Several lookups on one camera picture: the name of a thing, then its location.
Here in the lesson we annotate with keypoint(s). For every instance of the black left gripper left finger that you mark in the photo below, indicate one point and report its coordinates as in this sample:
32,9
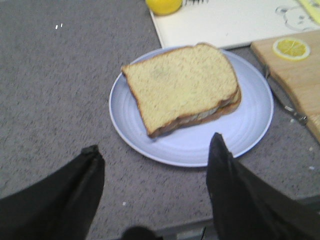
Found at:
60,207

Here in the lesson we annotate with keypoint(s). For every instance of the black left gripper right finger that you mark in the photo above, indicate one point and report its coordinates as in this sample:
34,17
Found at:
244,207

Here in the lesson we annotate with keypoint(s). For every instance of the blue round plate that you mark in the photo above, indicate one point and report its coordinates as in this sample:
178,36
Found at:
189,146

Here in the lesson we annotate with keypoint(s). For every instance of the bread slice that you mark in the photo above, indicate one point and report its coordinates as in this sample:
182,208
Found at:
173,124
183,81

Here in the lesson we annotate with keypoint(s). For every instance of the fried egg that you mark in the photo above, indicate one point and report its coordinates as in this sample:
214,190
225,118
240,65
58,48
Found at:
213,114

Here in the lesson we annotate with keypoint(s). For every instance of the white bear tray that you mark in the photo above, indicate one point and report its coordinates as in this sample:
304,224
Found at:
231,24

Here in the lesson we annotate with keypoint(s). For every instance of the wooden cutting board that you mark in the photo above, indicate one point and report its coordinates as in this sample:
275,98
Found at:
300,79

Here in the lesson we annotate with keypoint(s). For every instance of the lemon slice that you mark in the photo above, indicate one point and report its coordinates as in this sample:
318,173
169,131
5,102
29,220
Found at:
292,49

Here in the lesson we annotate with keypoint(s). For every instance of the yellow plastic fork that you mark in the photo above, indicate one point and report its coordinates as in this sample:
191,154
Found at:
312,7

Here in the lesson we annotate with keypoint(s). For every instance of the front yellow lemon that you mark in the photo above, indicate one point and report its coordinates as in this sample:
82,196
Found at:
164,7

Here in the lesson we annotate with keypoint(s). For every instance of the metal cutting board handle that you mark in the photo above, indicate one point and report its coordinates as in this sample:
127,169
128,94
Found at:
298,116

